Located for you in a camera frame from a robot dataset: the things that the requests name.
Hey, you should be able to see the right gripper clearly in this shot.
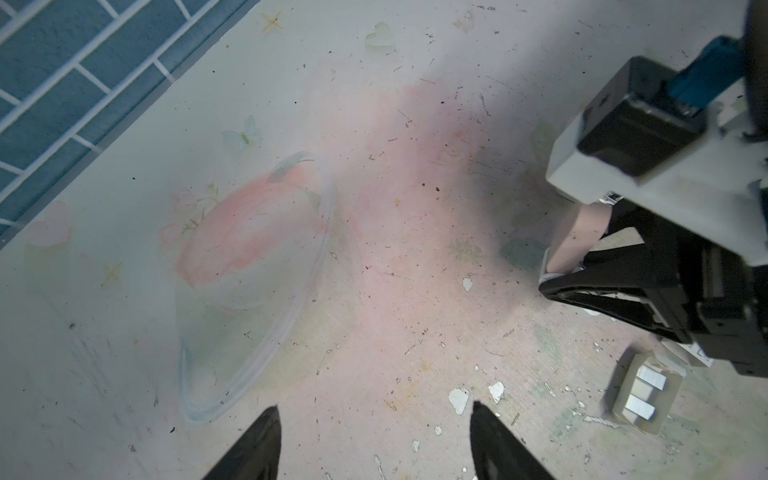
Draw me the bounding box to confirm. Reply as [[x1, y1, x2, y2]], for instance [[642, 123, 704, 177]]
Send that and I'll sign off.
[[539, 200, 767, 378]]

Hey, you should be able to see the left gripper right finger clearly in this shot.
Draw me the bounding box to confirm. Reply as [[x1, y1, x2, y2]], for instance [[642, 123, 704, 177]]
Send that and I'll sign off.
[[470, 401, 554, 480]]

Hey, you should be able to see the staple box sleeve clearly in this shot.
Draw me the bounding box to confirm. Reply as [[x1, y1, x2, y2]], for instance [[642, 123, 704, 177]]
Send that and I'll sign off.
[[660, 338, 714, 368]]

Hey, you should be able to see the staple strip in tray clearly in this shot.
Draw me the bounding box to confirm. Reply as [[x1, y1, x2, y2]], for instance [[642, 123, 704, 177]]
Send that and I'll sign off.
[[624, 394, 655, 421], [636, 365, 667, 390]]

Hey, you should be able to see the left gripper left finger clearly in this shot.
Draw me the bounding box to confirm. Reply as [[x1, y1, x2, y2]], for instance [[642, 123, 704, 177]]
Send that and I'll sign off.
[[203, 405, 282, 480]]

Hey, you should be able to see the staple box tray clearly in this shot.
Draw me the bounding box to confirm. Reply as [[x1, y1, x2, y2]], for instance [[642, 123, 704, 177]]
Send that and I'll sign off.
[[611, 352, 686, 435]]

